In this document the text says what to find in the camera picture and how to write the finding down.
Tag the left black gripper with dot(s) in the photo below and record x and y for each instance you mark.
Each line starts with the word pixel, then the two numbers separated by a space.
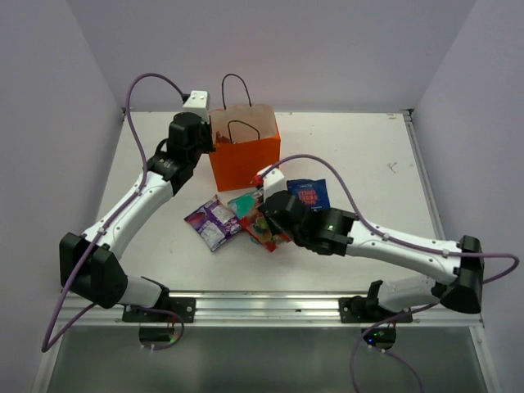
pixel 209 146

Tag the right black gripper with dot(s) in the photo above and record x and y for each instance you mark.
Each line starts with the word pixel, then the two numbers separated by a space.
pixel 273 226

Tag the red candy bag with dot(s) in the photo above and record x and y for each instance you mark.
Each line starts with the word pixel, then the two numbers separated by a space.
pixel 256 225

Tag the orange paper bag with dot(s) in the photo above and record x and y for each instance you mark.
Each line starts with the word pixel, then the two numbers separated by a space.
pixel 256 141

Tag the red Doritos chip bag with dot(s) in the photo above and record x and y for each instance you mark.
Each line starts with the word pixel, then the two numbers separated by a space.
pixel 220 138

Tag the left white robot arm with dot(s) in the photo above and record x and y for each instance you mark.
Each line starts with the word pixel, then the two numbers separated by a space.
pixel 90 262

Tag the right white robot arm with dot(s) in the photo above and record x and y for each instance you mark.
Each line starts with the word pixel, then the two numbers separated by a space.
pixel 449 273

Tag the blue Burts chip bag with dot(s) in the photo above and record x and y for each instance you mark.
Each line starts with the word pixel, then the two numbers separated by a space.
pixel 313 193

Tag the teal snack packet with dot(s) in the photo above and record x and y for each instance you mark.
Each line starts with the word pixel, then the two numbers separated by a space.
pixel 242 205

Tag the purple snack packet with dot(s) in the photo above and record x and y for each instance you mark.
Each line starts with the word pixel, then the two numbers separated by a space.
pixel 214 222

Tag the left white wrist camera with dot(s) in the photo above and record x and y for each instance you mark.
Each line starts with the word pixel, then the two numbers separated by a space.
pixel 198 104

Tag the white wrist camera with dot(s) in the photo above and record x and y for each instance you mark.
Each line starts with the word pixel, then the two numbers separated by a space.
pixel 274 181
pixel 198 104

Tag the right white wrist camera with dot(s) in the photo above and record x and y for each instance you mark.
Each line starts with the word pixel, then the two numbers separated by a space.
pixel 274 181

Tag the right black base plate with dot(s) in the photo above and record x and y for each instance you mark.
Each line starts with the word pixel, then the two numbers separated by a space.
pixel 365 309

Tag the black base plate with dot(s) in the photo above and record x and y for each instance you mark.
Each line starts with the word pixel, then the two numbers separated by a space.
pixel 365 309
pixel 170 310

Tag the aluminium mounting rail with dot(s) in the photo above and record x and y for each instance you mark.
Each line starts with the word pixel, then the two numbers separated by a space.
pixel 264 309

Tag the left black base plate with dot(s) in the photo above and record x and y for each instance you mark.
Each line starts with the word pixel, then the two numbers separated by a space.
pixel 170 310

